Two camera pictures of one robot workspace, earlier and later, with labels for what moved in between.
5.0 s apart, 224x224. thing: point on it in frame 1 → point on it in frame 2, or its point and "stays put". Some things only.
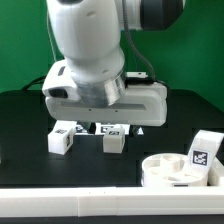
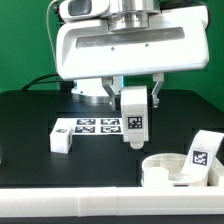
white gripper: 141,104 → 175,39
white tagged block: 202,153 stays put
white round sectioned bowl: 169,170 stays put
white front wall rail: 112,201 stays put
